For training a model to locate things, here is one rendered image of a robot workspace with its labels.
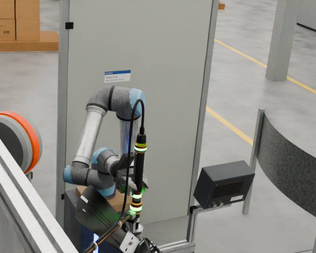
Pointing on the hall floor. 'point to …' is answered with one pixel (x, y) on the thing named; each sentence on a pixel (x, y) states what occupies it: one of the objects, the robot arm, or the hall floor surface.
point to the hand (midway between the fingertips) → (141, 185)
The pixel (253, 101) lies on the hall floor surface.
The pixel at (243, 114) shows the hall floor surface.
